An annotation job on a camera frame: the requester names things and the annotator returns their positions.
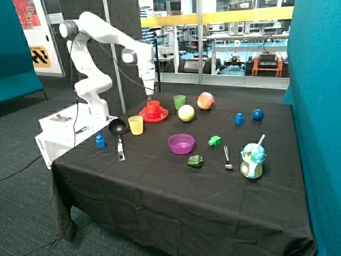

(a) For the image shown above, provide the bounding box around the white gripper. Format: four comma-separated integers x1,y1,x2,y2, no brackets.
140,69,155,95

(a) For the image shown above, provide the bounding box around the red plastic cup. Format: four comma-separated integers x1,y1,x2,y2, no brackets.
147,100,160,113

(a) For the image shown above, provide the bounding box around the red plastic bowl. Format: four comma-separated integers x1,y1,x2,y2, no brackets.
142,106,162,119

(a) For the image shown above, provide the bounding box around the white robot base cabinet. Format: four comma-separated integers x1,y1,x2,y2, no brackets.
35,103,116,169

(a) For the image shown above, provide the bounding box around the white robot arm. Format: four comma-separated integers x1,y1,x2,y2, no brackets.
59,12,156,121

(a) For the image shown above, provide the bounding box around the green plastic cup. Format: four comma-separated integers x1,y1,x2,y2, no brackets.
173,95,186,110

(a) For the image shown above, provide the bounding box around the red plastic plate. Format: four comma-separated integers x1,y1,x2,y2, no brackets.
139,107,169,123

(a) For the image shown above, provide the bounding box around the yellow plastic cup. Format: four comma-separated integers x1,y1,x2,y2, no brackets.
128,116,143,135

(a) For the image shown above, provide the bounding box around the purple plastic bowl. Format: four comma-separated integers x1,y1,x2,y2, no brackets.
168,134,195,155

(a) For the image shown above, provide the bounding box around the yellow green ball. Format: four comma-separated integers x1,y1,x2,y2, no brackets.
178,105,195,122

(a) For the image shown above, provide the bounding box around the black ladle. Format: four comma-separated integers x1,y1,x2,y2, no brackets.
109,118,126,162

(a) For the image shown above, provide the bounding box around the pink orange ball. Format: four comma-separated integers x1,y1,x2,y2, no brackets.
197,92,215,110

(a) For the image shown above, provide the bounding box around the blue toy block left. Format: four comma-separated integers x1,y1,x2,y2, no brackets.
95,135,105,149

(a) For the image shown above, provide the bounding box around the blue toy block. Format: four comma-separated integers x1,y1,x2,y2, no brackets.
95,135,105,149
234,113,244,125

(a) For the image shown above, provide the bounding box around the green toy block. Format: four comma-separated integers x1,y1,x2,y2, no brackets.
208,135,222,147

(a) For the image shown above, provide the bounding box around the green toy pepper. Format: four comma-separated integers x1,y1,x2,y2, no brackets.
188,155,204,168

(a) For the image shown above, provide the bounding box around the blue toy block right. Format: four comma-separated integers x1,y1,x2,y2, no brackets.
234,113,244,125

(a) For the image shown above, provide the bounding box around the yellow black sign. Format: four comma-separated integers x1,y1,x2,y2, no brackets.
30,46,51,68

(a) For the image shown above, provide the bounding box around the black tablecloth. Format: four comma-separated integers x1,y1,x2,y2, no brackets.
49,93,317,255

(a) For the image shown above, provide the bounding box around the dark blue ball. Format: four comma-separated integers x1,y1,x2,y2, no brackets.
252,109,264,121

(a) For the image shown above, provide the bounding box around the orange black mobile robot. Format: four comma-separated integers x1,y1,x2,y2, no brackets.
245,51,289,78

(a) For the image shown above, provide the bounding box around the metal fork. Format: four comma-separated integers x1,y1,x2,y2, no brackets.
223,146,233,171

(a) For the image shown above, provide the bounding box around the teal bench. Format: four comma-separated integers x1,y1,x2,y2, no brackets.
1,1,44,103

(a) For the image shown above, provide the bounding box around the red poster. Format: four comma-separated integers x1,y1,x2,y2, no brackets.
12,0,42,30

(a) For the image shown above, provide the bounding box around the turtle sippy bottle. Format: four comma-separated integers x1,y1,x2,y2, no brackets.
240,134,266,179

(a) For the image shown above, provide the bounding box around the teal partition right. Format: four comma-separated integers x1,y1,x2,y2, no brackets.
282,1,340,255

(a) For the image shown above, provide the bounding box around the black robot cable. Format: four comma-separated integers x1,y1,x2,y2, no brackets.
69,30,155,147

